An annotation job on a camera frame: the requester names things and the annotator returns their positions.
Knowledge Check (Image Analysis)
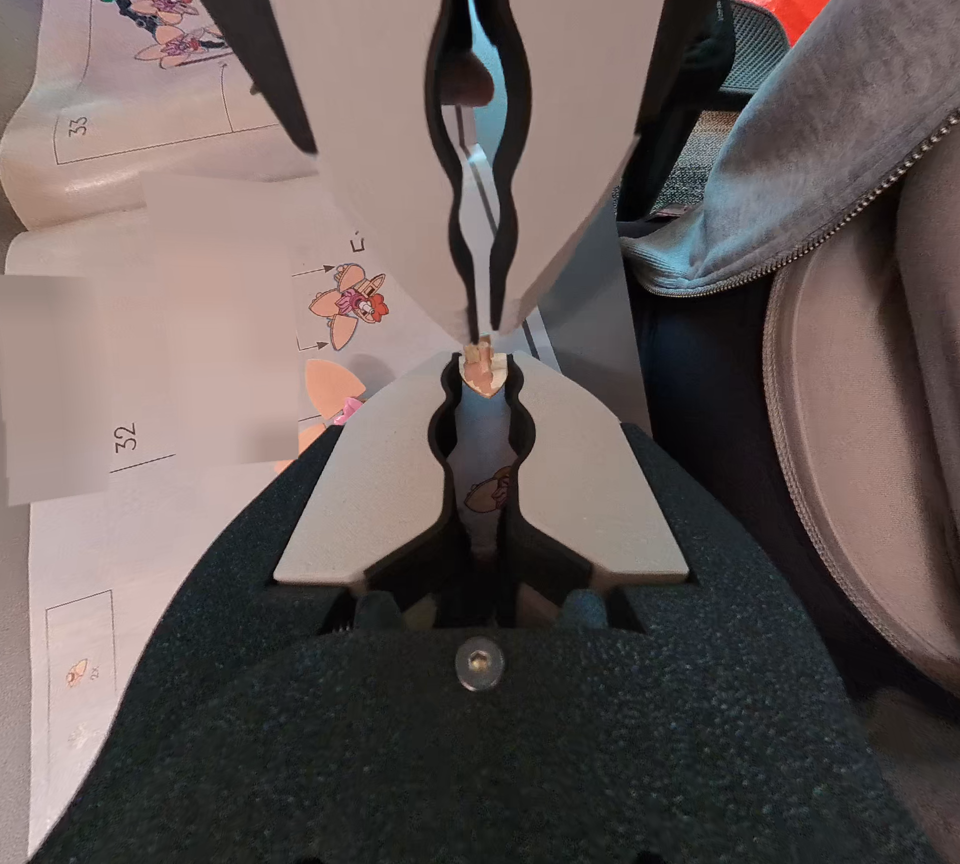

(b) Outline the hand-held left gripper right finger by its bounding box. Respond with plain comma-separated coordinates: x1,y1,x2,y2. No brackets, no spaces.
501,350,691,591

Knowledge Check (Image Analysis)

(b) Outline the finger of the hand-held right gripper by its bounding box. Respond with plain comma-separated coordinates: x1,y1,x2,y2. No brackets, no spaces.
238,0,481,348
465,0,706,334

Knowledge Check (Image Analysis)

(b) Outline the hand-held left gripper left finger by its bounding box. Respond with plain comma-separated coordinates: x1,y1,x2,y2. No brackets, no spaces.
272,350,462,595

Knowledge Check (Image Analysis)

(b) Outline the peach pink brick flower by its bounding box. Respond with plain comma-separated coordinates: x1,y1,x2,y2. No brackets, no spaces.
273,357,369,475

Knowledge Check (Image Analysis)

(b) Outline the peach brick petal piece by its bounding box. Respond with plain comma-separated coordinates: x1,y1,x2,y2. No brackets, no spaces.
459,354,511,400

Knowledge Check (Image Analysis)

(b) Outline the white desk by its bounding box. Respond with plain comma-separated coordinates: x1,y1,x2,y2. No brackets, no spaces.
0,0,654,864

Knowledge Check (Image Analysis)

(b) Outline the person's right hand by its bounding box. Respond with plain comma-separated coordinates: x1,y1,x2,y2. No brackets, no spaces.
438,50,496,108

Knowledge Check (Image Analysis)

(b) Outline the black mesh office chair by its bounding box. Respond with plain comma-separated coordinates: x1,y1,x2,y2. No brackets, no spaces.
615,0,792,220

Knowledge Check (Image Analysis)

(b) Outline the grey zippered pouch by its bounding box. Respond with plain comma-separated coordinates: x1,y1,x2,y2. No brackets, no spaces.
618,0,960,297

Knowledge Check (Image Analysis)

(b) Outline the white instruction booklet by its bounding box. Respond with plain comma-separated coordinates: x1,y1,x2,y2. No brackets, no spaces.
0,0,560,859

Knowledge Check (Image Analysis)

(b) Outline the beige round cushion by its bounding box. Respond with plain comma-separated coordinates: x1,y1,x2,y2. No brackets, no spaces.
761,166,960,694

